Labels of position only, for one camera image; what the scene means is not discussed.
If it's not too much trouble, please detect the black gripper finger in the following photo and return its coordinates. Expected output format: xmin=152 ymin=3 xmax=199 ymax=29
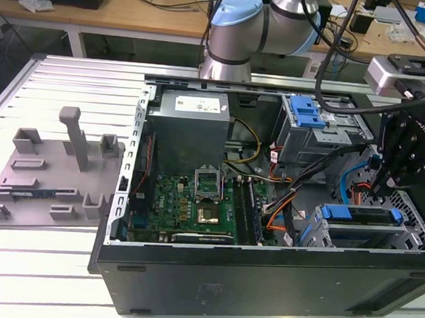
xmin=378 ymin=157 xmax=425 ymax=200
xmin=369 ymin=107 xmax=423 ymax=198

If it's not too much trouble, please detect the orange red power wire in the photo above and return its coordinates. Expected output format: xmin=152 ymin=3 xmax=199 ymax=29
xmin=352 ymin=181 xmax=374 ymax=206

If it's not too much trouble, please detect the blue data wire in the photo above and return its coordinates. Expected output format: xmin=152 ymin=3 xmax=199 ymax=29
xmin=338 ymin=152 xmax=382 ymax=208

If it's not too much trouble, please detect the hard disk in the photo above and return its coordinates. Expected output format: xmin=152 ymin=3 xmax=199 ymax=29
xmin=299 ymin=200 xmax=404 ymax=255

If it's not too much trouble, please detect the grey metal disk bay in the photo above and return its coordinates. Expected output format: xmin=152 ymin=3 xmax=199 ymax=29
xmin=297 ymin=200 xmax=425 ymax=258

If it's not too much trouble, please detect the crumpled clear plastic wrap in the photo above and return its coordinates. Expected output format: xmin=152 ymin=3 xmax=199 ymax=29
xmin=387 ymin=18 xmax=425 ymax=46

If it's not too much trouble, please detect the grey metal drive cage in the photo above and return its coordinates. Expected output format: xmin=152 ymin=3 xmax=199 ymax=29
xmin=272 ymin=93 xmax=379 ymax=180

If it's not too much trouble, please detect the blue plastic cage latch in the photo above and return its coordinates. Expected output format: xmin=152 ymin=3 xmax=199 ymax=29
xmin=287 ymin=94 xmax=329 ymax=130

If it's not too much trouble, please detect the flat grey box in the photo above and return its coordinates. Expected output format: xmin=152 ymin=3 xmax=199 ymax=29
xmin=372 ymin=4 xmax=418 ymax=27

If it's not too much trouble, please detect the small black cube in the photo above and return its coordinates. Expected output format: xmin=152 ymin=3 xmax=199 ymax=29
xmin=349 ymin=11 xmax=375 ymax=35

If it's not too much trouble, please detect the white paper sheet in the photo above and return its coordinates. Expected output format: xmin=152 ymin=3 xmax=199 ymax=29
xmin=328 ymin=4 xmax=352 ymax=20

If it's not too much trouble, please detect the installed RAM stick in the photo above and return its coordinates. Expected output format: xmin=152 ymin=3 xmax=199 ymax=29
xmin=241 ymin=178 xmax=269 ymax=245

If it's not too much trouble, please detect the black RAM slot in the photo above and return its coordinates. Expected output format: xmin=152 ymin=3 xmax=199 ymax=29
xmin=228 ymin=177 xmax=257 ymax=246

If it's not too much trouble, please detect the thin metal locking lever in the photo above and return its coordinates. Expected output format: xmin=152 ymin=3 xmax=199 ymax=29
xmin=217 ymin=165 xmax=231 ymax=205

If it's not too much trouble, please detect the CPU socket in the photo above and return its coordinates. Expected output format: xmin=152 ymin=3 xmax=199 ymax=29
xmin=195 ymin=200 xmax=222 ymax=229

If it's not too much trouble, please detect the metal socket cover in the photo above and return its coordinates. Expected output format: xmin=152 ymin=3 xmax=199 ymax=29
xmin=192 ymin=164 xmax=225 ymax=205

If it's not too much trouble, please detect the grey power supply unit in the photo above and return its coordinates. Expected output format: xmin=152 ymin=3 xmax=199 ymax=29
xmin=143 ymin=87 xmax=237 ymax=179

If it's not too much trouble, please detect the black graphics card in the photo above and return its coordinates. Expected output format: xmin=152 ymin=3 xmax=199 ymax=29
xmin=171 ymin=230 xmax=236 ymax=247

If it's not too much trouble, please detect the black open PC case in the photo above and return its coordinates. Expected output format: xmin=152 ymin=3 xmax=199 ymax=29
xmin=84 ymin=70 xmax=425 ymax=318

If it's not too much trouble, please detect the green motherboard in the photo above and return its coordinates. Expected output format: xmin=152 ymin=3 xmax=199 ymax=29
xmin=127 ymin=167 xmax=271 ymax=250

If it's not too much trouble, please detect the grey parts rack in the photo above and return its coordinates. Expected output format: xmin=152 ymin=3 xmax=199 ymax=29
xmin=0 ymin=101 xmax=129 ymax=239

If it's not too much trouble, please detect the long wooden workbench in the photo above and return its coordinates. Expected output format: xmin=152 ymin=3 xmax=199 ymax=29
xmin=0 ymin=0 xmax=425 ymax=88

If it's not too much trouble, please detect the RAM stick on rack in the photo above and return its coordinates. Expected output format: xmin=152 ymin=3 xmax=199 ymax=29
xmin=10 ymin=187 xmax=56 ymax=201

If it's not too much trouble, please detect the crumpled white plastic bag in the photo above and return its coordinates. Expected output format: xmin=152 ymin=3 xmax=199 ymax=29
xmin=16 ymin=0 xmax=56 ymax=15

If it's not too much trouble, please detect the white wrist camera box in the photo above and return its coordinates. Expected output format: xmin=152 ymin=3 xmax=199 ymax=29
xmin=362 ymin=51 xmax=425 ymax=101

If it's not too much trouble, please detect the black camera cable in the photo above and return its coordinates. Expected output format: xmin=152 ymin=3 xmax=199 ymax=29
xmin=386 ymin=0 xmax=425 ymax=57
xmin=311 ymin=0 xmax=425 ymax=121

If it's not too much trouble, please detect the thick black cable bundle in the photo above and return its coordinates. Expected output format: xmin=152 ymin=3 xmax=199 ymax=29
xmin=279 ymin=138 xmax=369 ymax=253

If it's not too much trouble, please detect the mixed colour wire bundle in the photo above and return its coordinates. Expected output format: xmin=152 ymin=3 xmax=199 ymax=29
xmin=225 ymin=162 xmax=294 ymax=184

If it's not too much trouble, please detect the yellow black wire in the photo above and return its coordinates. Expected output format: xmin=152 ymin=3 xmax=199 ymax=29
xmin=222 ymin=118 xmax=264 ymax=167

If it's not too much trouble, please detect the thin orange wire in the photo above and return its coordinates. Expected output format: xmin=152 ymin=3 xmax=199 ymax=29
xmin=265 ymin=192 xmax=295 ymax=233

